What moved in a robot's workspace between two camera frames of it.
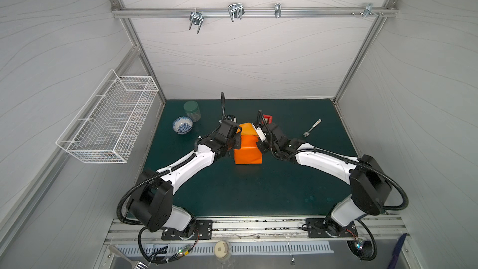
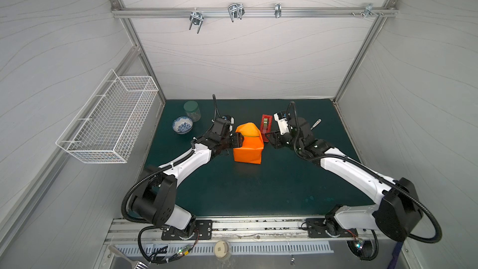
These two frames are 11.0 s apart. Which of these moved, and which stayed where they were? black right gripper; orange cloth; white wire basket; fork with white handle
Moved: black right gripper
Stayed: fork with white handle; white wire basket; orange cloth
